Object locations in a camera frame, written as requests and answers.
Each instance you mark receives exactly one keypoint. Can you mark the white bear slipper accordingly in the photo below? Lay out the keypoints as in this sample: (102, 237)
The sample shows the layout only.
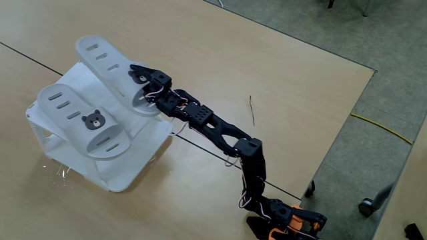
(80, 136)
(107, 62)

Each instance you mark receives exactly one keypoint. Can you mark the white open-sided plastic box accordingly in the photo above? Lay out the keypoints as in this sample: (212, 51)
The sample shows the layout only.
(71, 78)

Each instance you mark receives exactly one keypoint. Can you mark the black caster wheel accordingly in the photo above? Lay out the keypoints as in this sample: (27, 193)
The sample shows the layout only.
(310, 189)

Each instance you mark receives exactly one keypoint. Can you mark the grey chair leg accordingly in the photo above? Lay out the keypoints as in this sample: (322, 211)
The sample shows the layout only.
(367, 7)

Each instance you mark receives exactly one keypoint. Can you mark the grey caster wheel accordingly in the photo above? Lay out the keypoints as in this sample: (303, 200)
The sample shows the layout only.
(366, 206)

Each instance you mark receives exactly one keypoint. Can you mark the grey table leg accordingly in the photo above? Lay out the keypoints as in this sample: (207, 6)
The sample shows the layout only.
(383, 196)

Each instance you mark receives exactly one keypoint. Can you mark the black floor object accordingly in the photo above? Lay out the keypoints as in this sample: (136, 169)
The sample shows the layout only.
(413, 232)

